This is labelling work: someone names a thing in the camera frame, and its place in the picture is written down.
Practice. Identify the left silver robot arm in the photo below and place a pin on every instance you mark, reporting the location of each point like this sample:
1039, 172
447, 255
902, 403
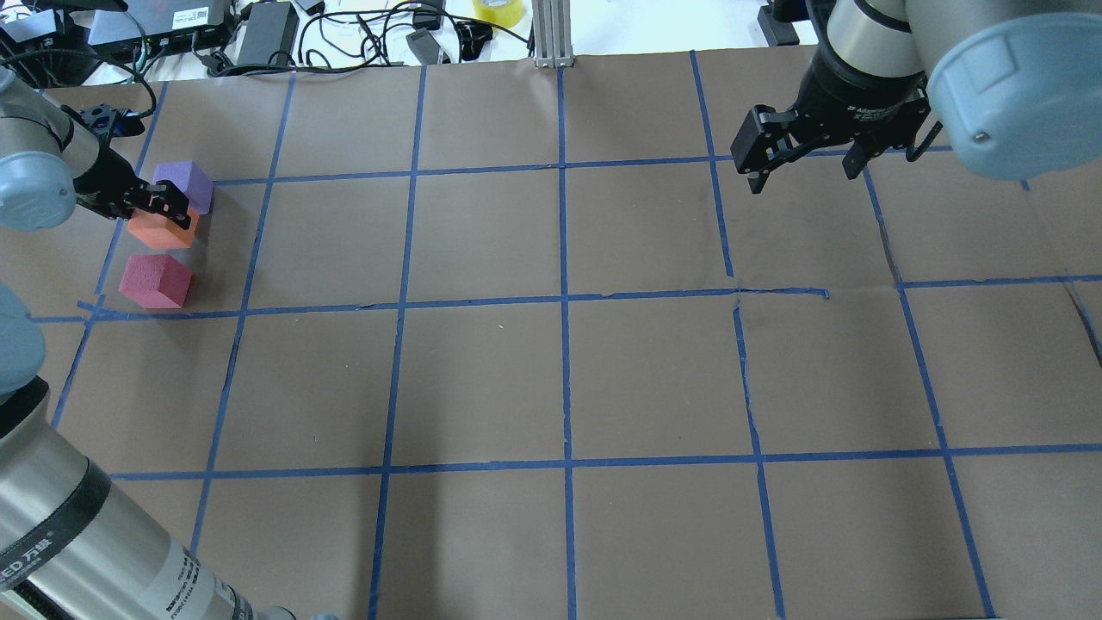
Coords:
75, 545

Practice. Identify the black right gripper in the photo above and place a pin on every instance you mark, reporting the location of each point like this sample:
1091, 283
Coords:
852, 99

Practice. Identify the pink foam block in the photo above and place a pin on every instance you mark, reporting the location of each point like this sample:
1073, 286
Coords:
156, 281

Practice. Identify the black power adapter brick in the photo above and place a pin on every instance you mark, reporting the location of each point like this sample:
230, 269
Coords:
270, 30

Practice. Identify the yellow tape roll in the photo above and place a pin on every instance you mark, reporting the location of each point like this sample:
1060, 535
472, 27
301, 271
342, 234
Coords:
504, 13

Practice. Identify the orange foam block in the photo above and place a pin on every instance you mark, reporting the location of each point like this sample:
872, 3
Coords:
159, 233

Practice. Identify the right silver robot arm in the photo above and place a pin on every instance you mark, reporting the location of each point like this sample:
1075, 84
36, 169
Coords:
1013, 85

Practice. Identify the aluminium frame post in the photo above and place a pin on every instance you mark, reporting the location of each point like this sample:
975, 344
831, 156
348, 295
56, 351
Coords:
552, 45

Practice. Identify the purple foam block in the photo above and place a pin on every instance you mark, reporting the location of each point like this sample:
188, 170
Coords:
192, 180

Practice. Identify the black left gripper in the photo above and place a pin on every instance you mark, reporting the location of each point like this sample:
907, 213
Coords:
108, 179

